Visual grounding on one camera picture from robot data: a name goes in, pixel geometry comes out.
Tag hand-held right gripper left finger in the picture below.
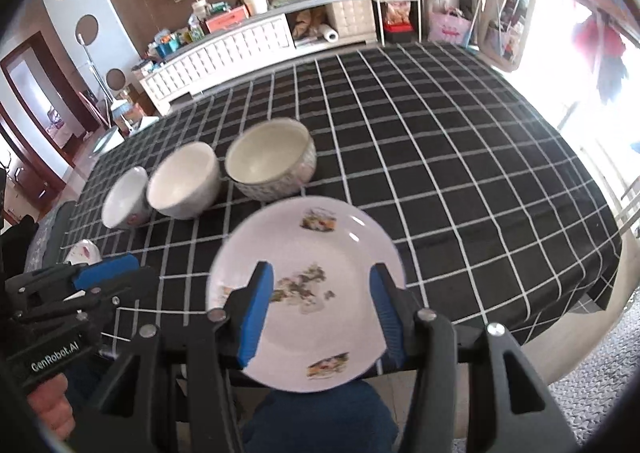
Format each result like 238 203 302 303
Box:
67 260 275 453

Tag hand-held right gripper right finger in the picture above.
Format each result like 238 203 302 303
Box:
369 263 583 453

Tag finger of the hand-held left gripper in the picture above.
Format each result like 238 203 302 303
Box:
15 267 160 329
5 254 141 304

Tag white plate with red print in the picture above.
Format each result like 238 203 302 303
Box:
62 239 103 266

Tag small white bowl red print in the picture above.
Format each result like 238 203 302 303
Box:
101 166 151 229

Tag white plate with landscape prints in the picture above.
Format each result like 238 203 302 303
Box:
206 196 407 393

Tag medium white ceramic bowl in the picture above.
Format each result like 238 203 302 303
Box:
146 142 222 220

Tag large patterned ceramic bowl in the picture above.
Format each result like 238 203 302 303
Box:
224 118 317 201

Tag person's left hand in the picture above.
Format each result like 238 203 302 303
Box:
27 375 73 444

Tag grey patterned seat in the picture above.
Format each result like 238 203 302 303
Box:
25 203 76 284

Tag person's right leg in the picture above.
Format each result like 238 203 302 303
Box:
245 380 401 453

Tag black white checked tablecloth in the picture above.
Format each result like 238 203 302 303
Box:
60 40 623 349

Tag white tufted media cabinet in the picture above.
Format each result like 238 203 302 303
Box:
137 0 378 116

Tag red cardboard box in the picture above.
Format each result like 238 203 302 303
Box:
205 5 250 32

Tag pink gift bag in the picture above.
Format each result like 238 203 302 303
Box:
429 7 473 46

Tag orange snack packets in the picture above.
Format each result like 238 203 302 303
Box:
384 0 412 26

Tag white plastic storage rack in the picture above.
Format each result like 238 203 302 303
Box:
482 0 531 71

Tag red hanging garment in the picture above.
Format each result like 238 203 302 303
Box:
570 13 628 98

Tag dark red door frame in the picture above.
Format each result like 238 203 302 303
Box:
0 30 106 194

